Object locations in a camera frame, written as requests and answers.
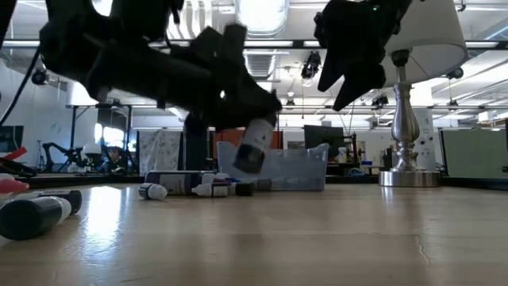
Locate grey-green partition panel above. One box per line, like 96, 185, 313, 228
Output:
439, 127, 508, 180

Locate large dark food coloring bottle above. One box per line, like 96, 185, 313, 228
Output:
144, 170, 217, 196

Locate white-shade silver table lamp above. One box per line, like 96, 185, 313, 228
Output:
378, 0, 470, 188

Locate silver ceiling duct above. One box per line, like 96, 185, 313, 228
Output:
234, 0, 291, 40

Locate orange panel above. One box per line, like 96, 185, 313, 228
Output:
213, 129, 284, 160

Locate white-label dark-cap food coloring bottle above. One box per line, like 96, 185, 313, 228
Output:
233, 118, 276, 175

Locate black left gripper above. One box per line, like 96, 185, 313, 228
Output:
166, 23, 283, 130

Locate white-tipped food coloring bottle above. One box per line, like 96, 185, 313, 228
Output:
190, 182, 231, 199

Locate small white-capped food coloring bottle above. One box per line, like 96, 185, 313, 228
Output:
137, 182, 169, 201

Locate black wall screen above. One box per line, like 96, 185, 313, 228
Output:
0, 125, 25, 154

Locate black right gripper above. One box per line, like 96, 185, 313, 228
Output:
313, 0, 414, 112

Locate patterned curtain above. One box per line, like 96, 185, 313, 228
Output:
137, 129, 184, 176

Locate clear plastic bin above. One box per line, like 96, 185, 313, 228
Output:
216, 141, 330, 192

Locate white pillar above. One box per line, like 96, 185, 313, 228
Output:
412, 107, 437, 172

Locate black background monitor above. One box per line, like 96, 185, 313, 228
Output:
303, 124, 345, 151

